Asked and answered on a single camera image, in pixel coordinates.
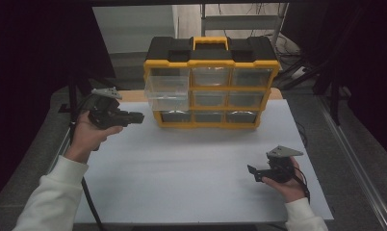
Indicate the black metal stand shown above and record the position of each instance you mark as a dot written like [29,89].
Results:
[334,102]
[73,93]

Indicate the grid of closed clear bins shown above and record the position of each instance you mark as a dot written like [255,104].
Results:
[246,98]

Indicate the clear plastic organizer drawer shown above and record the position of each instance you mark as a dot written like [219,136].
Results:
[167,93]

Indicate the grey metal shelf frame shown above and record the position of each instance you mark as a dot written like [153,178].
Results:
[239,22]

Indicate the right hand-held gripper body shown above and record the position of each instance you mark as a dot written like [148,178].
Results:
[279,171]

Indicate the wooden table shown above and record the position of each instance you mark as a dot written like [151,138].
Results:
[134,95]

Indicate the white table cover sheet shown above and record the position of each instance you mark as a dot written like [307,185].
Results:
[194,192]

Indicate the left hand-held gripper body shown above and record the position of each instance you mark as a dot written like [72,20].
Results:
[105,115]

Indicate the person's right hand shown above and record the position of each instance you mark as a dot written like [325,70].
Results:
[291,191]

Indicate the person's left hand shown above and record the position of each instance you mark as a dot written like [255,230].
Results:
[85,138]

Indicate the dark curtain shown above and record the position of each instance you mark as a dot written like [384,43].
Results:
[358,64]
[37,80]

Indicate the aluminium floor rail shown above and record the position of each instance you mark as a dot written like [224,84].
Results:
[58,150]
[355,163]

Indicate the yellow black drawer organizer cabinet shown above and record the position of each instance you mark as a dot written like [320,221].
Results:
[211,53]

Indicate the white power strip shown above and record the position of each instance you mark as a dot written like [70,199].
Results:
[298,72]

